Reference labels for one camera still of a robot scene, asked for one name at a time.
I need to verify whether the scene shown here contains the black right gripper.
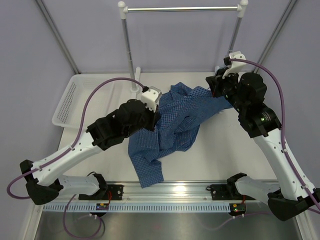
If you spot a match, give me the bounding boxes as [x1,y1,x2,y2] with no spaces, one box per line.
[207,67,247,114]

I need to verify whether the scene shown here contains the blue plaid shirt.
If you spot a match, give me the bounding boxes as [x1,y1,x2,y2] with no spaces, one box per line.
[128,82,232,188]

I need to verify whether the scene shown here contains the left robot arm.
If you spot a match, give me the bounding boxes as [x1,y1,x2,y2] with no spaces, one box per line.
[20,98,160,205]

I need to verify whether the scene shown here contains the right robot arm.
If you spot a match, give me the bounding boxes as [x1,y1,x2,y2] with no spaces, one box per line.
[205,69,320,221]

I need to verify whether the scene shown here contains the white plastic basket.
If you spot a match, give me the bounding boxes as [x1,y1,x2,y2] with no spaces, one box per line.
[51,73,132,130]

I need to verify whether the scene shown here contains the white and silver clothes rack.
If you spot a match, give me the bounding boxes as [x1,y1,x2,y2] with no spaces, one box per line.
[117,0,249,116]

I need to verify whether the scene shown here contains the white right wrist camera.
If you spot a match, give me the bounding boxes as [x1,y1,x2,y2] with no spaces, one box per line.
[222,51,246,79]

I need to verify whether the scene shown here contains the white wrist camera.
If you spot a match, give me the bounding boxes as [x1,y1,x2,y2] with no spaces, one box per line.
[140,86,162,113]
[222,51,246,79]

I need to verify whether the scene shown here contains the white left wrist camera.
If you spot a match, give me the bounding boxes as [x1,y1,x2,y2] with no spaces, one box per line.
[140,86,162,113]

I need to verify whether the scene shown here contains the aluminium mounting rail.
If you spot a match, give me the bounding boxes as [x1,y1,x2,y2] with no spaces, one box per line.
[74,181,278,202]

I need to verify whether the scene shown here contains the aluminium frame post left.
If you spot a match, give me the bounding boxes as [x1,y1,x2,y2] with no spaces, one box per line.
[34,0,81,75]

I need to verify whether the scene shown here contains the aluminium frame post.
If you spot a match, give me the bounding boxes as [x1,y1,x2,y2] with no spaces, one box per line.
[34,0,81,75]
[257,0,299,65]

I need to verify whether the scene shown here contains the aluminium frame post right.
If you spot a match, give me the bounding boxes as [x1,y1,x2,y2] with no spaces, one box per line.
[257,0,299,65]

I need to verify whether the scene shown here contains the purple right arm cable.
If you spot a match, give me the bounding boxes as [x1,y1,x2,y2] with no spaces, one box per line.
[199,58,320,231]

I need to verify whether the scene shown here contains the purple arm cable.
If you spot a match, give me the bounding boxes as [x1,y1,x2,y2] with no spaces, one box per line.
[6,77,151,238]
[199,58,320,231]

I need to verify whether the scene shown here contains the white slotted cable duct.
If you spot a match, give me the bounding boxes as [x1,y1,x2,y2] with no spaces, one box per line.
[43,202,231,213]

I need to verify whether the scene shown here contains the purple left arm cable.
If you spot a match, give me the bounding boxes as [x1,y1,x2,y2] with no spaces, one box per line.
[6,77,151,238]

